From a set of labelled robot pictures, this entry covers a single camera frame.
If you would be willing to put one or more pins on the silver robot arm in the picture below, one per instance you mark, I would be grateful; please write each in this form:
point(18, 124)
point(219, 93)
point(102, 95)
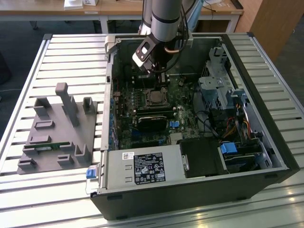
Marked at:
point(164, 21)

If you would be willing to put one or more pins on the black RAM slot bank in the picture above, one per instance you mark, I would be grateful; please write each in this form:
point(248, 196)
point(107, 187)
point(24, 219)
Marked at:
point(154, 111)
point(142, 82)

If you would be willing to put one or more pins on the green motherboard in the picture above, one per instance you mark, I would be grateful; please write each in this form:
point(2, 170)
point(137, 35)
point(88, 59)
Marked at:
point(187, 121)

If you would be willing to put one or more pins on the blue case latch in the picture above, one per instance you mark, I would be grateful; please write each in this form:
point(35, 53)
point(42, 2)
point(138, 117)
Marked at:
point(91, 173)

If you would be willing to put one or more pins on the wooden desk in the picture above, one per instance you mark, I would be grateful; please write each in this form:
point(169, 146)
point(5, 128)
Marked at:
point(114, 10)

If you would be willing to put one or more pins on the green RAM stick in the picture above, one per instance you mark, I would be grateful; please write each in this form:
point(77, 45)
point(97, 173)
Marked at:
point(57, 145)

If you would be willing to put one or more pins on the blue disk carrier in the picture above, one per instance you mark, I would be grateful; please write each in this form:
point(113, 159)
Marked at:
point(228, 149)

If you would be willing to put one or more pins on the black PC case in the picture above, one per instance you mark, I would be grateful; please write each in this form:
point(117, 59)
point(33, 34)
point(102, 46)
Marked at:
point(166, 202)

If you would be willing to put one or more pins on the black graphics card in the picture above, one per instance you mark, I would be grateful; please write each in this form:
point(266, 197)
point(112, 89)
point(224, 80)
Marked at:
point(152, 123)

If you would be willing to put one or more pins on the silver power supply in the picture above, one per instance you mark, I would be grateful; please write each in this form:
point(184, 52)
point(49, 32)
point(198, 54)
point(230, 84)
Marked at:
point(114, 171)

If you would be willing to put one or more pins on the silver drive cage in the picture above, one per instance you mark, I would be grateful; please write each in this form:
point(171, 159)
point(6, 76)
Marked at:
point(209, 92)

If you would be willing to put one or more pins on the blue board connector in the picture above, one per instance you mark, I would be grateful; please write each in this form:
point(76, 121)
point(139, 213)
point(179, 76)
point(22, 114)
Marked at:
point(173, 124)

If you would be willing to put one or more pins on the metal locking lever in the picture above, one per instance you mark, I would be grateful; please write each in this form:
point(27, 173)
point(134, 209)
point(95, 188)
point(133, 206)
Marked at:
point(159, 105)

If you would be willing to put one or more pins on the wooden cabinet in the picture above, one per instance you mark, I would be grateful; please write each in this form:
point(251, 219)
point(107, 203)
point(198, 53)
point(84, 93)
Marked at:
point(273, 23)

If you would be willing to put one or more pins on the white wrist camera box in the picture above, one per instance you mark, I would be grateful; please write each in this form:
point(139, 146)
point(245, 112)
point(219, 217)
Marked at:
point(142, 51)

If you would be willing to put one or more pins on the CPU socket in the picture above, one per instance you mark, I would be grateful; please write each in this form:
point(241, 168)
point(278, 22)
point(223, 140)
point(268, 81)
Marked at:
point(147, 102)

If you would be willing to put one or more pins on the silver CPU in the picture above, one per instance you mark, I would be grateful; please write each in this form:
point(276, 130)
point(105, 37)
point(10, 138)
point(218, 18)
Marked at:
point(158, 96)

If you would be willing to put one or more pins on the grey parts rack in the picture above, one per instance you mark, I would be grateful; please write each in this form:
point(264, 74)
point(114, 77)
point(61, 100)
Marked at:
point(59, 133)

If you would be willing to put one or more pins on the silver chipset heatsink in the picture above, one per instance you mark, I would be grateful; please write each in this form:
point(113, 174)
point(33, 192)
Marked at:
point(177, 138)

